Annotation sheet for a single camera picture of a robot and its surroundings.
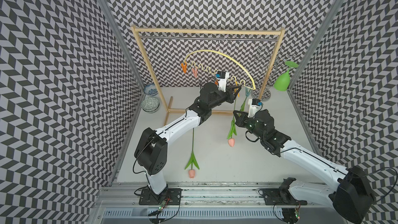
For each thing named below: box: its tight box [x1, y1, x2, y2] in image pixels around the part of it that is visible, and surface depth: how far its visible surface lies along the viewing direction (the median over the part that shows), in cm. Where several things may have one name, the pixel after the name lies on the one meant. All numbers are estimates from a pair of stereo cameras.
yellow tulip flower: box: [239, 87, 252, 112], surface depth 77 cm
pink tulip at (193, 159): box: [184, 127, 201, 179], surface depth 85 cm
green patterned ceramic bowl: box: [140, 97, 161, 114], surface depth 107 cm
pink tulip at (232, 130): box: [226, 97, 238, 148], surface depth 77 cm
